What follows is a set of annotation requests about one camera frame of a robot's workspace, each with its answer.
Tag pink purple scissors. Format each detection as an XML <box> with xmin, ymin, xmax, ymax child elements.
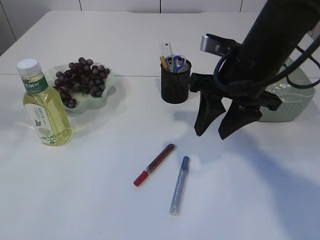
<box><xmin>165</xmin><ymin>56</ymin><xmax>174</xmax><ymax>73</ymax></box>

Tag green wavy glass plate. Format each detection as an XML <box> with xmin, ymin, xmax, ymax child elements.
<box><xmin>44</xmin><ymin>62</ymin><xmax>114</xmax><ymax>114</ymax></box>

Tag purple artificial grape bunch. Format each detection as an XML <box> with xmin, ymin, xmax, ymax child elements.
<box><xmin>53</xmin><ymin>57</ymin><xmax>111</xmax><ymax>109</ymax></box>

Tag gold glitter pen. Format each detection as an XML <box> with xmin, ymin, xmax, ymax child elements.
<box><xmin>159</xmin><ymin>56</ymin><xmax>169</xmax><ymax>71</ymax></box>

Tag blue scissors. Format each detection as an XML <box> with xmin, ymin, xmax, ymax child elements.
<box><xmin>172</xmin><ymin>55</ymin><xmax>188</xmax><ymax>73</ymax></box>

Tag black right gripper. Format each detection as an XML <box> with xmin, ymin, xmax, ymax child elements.
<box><xmin>190</xmin><ymin>0</ymin><xmax>320</xmax><ymax>140</ymax></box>

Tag red crayon pen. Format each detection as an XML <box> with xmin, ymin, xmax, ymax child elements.
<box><xmin>133</xmin><ymin>143</ymin><xmax>176</xmax><ymax>187</ymax></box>

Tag black mesh pen holder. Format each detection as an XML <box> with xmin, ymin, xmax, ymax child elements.
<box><xmin>160</xmin><ymin>60</ymin><xmax>192</xmax><ymax>104</ymax></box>

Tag clear plastic ruler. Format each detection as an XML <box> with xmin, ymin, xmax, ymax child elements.
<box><xmin>159</xmin><ymin>42</ymin><xmax>173</xmax><ymax>58</ymax></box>

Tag blue glitter pen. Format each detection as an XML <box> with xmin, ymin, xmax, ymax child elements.
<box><xmin>169</xmin><ymin>156</ymin><xmax>190</xmax><ymax>216</ymax></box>

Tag yellow tea bottle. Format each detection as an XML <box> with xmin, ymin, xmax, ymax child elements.
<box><xmin>16</xmin><ymin>58</ymin><xmax>72</xmax><ymax>146</ymax></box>

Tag green plastic woven basket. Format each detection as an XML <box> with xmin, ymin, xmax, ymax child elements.
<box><xmin>259</xmin><ymin>78</ymin><xmax>315</xmax><ymax>123</ymax></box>

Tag clear plastic sheet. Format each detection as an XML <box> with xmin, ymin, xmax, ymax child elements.
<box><xmin>265</xmin><ymin>83</ymin><xmax>292</xmax><ymax>95</ymax></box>

